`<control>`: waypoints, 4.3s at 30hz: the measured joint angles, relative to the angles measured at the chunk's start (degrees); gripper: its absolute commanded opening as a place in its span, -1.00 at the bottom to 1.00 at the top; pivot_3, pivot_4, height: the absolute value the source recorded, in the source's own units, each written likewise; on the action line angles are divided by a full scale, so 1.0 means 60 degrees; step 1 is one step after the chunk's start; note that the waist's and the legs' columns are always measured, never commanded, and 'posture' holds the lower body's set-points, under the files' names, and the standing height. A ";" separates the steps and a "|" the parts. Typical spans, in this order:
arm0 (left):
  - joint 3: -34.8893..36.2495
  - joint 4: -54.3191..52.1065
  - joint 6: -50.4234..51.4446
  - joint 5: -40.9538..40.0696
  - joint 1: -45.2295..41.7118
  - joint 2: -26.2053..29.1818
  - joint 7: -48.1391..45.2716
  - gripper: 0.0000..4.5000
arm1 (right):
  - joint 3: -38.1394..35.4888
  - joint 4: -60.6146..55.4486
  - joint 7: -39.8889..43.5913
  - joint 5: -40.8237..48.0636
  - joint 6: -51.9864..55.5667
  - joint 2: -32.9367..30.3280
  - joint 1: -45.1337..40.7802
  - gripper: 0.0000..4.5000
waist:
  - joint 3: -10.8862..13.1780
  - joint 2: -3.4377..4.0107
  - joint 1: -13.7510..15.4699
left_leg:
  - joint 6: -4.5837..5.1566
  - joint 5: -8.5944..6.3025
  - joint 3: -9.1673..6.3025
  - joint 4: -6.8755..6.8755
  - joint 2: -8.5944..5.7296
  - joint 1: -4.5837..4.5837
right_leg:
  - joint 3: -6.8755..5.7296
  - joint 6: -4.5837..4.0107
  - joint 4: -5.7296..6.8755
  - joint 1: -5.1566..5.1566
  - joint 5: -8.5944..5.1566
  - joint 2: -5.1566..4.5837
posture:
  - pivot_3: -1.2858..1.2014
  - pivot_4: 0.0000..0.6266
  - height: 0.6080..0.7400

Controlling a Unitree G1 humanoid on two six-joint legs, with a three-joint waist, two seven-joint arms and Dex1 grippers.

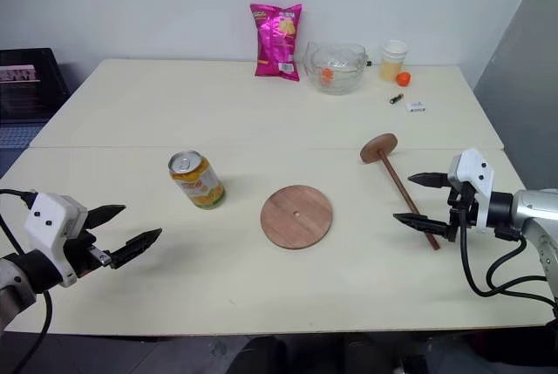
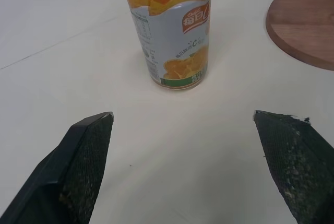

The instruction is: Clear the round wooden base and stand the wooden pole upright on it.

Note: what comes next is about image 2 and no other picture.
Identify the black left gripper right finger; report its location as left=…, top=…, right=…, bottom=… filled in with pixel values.
left=252, top=110, right=334, bottom=224

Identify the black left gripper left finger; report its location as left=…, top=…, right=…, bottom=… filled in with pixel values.
left=0, top=111, right=115, bottom=224

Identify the round wooden board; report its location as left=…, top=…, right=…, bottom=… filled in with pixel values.
left=265, top=0, right=334, bottom=72

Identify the orange juice drink can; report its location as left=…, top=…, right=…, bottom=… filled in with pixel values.
left=125, top=0, right=211, bottom=90

